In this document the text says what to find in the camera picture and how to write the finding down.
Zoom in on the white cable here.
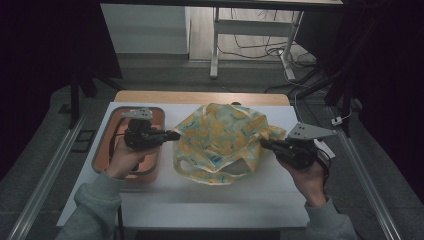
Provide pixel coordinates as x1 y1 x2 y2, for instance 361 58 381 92
283 68 322 126

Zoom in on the tangle of black floor cables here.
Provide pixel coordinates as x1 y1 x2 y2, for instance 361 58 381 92
217 8 318 69

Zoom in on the person's right hand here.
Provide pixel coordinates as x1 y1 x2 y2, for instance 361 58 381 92
278 158 330 209

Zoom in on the white power strip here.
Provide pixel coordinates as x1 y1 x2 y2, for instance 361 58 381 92
313 138 336 159

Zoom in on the yellow floral cloth tote bag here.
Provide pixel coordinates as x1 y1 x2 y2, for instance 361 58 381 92
172 102 288 186

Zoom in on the orange basket with grey rim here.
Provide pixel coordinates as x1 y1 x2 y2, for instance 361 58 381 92
91 105 166 185

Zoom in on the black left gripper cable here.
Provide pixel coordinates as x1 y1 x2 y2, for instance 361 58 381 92
108 116 127 240

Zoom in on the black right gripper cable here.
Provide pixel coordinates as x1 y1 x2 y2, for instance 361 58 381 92
313 146 333 196

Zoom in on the grey cabinet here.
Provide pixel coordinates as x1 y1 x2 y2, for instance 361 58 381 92
100 3 191 55

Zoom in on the aluminium rail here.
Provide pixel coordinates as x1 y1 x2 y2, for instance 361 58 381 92
6 112 88 240
328 106 403 240

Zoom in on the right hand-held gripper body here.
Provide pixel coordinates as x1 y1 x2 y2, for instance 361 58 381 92
274 122 338 170

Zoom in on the white table mat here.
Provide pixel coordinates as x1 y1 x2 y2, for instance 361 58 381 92
56 101 311 231

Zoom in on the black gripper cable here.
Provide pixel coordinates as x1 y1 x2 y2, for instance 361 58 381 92
313 146 333 196
108 116 127 240

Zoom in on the person's left hand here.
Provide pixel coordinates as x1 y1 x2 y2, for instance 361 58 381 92
105 135 161 181

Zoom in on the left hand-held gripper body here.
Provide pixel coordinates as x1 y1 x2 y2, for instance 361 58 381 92
120 107 168 152

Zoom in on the white-framed desk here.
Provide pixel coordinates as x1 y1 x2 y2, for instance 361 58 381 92
100 0 344 81

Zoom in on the black floor socket frame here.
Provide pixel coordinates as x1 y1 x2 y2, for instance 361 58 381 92
71 129 97 154

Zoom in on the black metal stand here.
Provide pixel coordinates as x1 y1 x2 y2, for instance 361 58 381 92
293 63 363 138
67 63 125 130

